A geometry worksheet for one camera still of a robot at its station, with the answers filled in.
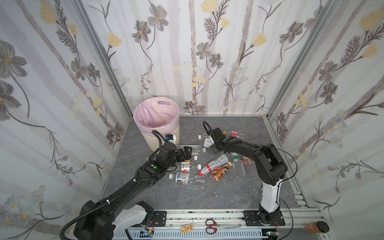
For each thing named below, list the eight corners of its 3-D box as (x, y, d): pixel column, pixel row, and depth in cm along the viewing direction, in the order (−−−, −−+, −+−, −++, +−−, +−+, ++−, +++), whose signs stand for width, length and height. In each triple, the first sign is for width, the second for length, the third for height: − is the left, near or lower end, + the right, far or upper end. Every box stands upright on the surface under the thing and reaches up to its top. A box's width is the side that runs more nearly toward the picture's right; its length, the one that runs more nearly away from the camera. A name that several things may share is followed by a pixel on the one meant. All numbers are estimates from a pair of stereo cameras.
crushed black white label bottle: (169, 185, 87) (168, 182, 82) (170, 175, 91) (169, 171, 86) (204, 185, 87) (204, 182, 82) (203, 175, 91) (204, 171, 86)
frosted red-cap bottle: (200, 177, 87) (200, 175, 85) (197, 172, 89) (197, 170, 87) (228, 160, 95) (229, 158, 92) (225, 156, 97) (226, 153, 94)
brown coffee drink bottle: (208, 176, 89) (208, 173, 86) (224, 160, 97) (225, 157, 93) (216, 184, 86) (217, 181, 83) (232, 166, 94) (233, 163, 90)
